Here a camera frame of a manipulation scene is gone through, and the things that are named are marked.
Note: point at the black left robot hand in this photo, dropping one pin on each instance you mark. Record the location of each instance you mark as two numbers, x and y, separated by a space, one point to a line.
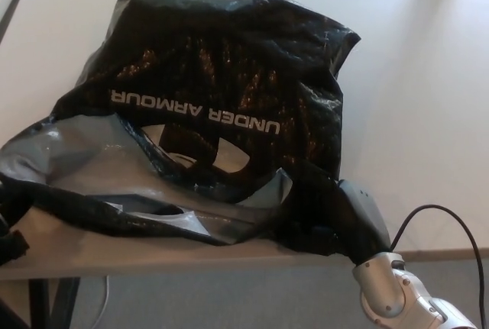
11 249

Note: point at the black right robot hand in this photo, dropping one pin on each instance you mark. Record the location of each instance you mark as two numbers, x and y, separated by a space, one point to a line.
363 226

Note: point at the black Under Armour plastic bag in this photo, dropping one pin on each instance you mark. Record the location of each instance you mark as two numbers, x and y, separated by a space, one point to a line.
229 58

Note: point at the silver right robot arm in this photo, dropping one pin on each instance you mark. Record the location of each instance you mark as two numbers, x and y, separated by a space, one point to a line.
382 283

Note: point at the black desk leg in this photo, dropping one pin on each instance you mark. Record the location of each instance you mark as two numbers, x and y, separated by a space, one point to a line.
38 306

